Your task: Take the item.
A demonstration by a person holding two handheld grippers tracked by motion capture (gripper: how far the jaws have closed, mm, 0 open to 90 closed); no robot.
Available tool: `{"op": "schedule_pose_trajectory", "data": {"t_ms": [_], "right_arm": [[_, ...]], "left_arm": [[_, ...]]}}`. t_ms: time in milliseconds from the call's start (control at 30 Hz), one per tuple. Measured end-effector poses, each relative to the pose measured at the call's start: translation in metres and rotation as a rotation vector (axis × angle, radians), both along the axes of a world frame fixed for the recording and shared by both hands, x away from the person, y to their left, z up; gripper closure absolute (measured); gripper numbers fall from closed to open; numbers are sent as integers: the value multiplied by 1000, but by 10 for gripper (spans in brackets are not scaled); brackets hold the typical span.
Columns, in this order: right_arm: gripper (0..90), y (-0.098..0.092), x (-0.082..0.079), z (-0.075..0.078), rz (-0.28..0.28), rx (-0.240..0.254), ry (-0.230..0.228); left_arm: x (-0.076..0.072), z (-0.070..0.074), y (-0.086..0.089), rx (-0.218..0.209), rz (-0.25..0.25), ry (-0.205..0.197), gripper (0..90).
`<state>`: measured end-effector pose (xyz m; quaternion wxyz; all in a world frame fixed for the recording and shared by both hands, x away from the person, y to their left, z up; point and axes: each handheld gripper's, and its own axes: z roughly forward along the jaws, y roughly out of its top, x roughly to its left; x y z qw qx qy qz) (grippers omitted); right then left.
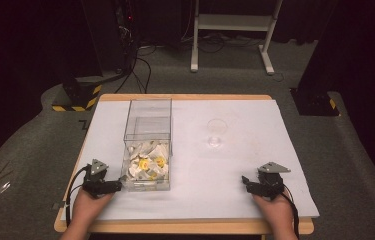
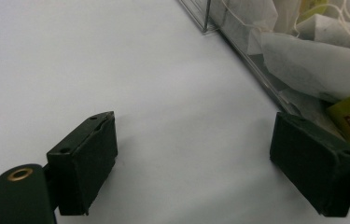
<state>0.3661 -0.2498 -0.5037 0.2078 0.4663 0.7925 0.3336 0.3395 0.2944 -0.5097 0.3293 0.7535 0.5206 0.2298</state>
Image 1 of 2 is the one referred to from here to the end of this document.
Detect wooden table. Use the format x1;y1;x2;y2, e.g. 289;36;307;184
53;93;316;236

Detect person's right hand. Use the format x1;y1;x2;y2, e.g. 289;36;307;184
252;190;295;234

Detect person's left hand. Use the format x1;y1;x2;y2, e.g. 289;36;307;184
70;188;115;232

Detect white table mat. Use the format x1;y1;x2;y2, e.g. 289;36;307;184
60;99;320;222

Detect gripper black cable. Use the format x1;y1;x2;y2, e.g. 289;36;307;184
280;190;301;240
65;165;91;228

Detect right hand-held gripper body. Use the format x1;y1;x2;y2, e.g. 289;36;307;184
254;161;292;201

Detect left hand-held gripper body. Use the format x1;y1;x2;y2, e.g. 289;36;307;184
82;159;113;198

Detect pile of white yellow flowers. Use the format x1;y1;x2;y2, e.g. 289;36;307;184
126;140;170;183

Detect clear plastic box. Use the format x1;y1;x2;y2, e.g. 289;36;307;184
120;97;174;193

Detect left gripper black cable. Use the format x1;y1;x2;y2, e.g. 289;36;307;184
65;165;91;228

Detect white metal stand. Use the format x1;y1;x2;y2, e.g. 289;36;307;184
189;0;285;76

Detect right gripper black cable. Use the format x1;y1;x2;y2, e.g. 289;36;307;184
280;190;301;240

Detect black stand base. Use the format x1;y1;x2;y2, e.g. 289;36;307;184
289;87;341;117

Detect black floor cables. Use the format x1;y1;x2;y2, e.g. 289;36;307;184
114;33;229;95

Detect clear plastic cup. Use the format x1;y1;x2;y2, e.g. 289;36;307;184
206;118;228;149

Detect black stand with striped base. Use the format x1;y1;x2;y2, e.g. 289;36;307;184
51;0;138;113

